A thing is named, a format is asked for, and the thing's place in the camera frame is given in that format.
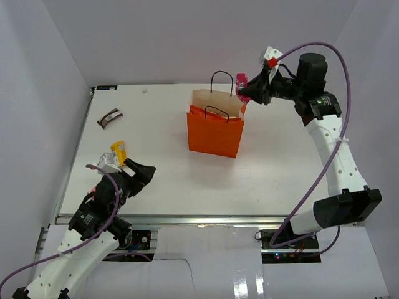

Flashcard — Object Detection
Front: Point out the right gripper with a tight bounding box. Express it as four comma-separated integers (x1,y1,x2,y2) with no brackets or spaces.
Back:
240,67,305,106

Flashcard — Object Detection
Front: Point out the red candy packet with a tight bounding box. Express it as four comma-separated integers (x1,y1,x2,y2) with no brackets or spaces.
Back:
236,73,251,105

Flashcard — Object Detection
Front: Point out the yellow snack packet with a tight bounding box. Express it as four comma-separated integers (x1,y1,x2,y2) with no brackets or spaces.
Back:
110,141,127,167

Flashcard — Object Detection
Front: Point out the large orange chips bag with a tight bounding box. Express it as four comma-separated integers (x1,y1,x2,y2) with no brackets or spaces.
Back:
190,105,230,123

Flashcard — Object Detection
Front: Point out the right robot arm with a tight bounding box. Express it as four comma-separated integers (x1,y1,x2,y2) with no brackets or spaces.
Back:
237,47,382,249

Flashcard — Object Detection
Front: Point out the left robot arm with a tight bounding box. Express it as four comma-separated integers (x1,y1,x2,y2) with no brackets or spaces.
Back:
13,158,156,298

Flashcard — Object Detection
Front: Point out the orange paper bag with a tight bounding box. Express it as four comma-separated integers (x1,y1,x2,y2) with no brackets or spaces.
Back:
186,70,246,158

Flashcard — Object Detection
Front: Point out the brown bar far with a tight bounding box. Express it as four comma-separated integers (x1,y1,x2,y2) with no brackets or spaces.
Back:
97,108,123,130

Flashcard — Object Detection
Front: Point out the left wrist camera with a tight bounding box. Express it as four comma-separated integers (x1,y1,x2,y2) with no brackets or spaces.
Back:
87,153,122,175

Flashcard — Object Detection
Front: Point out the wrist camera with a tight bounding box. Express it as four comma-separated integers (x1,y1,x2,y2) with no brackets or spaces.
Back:
259,46,283,83
87,153,122,175

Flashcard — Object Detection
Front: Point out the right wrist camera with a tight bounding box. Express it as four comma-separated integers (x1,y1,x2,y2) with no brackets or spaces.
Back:
259,46,283,83

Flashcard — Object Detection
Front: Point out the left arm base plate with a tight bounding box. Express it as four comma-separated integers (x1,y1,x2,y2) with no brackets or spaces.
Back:
111,230,153,262

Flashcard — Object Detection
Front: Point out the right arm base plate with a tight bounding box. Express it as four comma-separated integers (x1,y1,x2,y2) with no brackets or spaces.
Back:
254,230,321,265

